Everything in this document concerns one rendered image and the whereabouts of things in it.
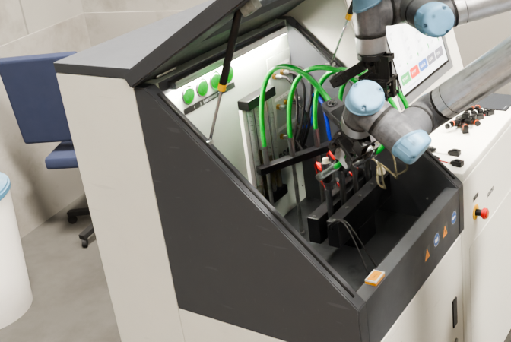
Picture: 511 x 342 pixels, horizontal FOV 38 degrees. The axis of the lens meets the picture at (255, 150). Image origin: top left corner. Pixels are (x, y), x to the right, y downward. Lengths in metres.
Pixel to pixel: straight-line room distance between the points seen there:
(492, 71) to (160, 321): 1.22
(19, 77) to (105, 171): 2.04
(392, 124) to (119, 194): 0.86
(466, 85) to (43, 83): 2.82
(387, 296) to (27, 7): 3.19
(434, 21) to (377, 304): 0.69
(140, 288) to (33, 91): 2.04
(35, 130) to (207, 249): 2.37
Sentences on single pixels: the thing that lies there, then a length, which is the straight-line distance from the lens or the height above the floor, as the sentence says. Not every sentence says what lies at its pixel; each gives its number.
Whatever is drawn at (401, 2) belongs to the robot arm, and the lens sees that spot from 1.79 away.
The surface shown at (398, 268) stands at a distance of 1.93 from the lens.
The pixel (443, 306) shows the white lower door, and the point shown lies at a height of 0.63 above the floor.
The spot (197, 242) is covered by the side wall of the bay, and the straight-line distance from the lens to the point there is 1.94.
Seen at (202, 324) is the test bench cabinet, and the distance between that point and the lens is 2.11.
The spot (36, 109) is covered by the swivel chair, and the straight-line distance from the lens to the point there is 4.10.
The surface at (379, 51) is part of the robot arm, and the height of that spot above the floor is 1.47.
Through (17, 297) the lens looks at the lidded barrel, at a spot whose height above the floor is 0.11.
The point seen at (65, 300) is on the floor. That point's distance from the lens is 3.85.
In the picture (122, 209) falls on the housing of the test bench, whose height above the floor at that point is 1.08.
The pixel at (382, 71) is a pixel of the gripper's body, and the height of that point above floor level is 1.42.
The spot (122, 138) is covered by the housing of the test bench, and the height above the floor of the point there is 1.30.
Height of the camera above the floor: 1.97
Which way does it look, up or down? 23 degrees down
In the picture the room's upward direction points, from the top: 8 degrees counter-clockwise
